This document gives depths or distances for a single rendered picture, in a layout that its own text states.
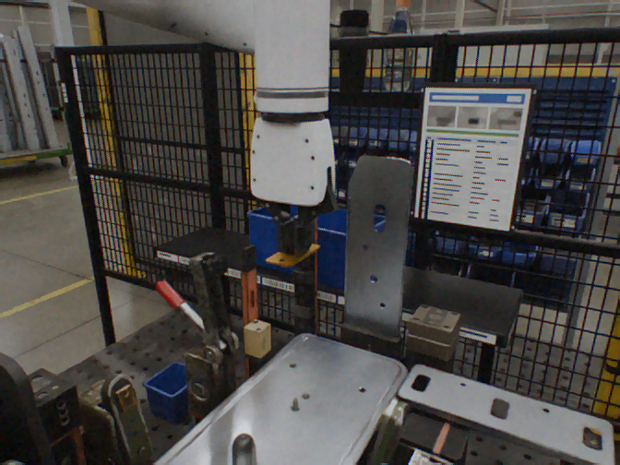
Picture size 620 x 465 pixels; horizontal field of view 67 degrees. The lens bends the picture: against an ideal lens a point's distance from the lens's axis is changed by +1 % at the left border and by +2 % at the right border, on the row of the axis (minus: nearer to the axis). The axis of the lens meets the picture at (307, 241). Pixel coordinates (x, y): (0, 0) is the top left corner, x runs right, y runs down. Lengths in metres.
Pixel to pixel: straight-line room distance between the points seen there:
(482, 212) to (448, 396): 0.45
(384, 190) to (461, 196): 0.30
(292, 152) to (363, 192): 0.32
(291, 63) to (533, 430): 0.59
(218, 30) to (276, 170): 0.19
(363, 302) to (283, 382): 0.23
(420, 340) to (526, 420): 0.21
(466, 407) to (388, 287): 0.25
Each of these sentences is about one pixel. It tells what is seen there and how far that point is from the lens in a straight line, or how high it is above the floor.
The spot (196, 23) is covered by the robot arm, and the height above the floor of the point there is 1.53.
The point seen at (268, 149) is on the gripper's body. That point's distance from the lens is 0.57.
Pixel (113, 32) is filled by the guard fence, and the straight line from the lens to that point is 3.39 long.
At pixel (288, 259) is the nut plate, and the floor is 1.25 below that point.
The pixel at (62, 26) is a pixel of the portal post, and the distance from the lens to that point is 7.40.
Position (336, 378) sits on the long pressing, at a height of 1.00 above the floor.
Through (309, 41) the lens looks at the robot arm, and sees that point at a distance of 0.54.
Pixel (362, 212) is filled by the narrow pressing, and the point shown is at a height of 1.24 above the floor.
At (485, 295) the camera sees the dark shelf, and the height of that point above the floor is 1.03.
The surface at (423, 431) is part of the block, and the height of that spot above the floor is 0.98.
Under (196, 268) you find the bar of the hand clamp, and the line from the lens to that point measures 0.72.
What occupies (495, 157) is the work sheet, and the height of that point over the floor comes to 1.31.
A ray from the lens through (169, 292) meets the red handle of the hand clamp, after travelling 0.80.
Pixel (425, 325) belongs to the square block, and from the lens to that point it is 0.86.
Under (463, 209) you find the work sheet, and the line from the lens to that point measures 1.10.
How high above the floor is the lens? 1.48
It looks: 20 degrees down
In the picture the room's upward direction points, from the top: straight up
